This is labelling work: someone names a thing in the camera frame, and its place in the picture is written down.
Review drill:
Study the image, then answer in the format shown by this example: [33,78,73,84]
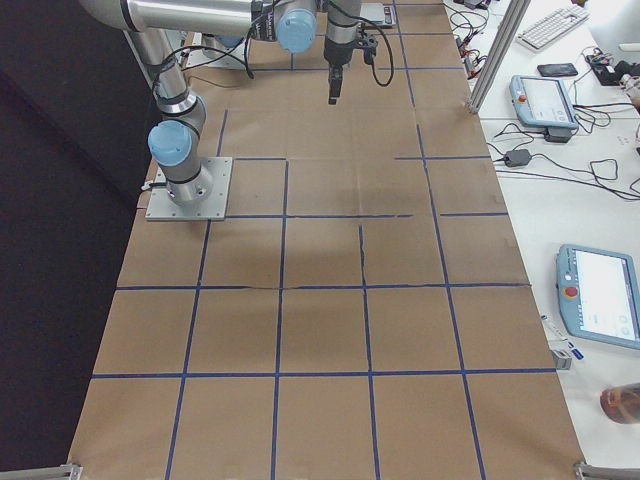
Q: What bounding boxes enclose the black smartphone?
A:
[536,63,578,78]

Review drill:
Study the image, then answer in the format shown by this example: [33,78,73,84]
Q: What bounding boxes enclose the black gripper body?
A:
[324,22,356,69]

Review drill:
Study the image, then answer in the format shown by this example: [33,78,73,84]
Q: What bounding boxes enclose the white keyboard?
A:
[516,4,590,52]

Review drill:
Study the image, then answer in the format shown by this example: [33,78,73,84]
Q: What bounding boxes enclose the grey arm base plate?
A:
[145,157,233,221]
[201,34,245,70]

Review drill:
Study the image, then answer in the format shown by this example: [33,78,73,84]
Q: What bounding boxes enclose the silver digital kitchen scale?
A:
[360,2,397,29]

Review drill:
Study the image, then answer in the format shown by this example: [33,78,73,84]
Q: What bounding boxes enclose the aluminium frame post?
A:
[467,0,530,114]

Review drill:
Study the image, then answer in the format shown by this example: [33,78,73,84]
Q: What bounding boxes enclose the blue teach pendant tablet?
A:
[509,75,579,130]

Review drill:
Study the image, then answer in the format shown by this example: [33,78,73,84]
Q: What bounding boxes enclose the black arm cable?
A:
[149,24,256,96]

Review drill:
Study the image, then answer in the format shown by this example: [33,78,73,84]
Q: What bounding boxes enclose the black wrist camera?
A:
[355,30,378,66]

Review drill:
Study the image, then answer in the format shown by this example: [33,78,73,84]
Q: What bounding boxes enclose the black power adapter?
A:
[502,149,532,168]

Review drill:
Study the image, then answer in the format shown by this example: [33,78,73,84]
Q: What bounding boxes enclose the brown paper table cover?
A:
[69,1,582,479]

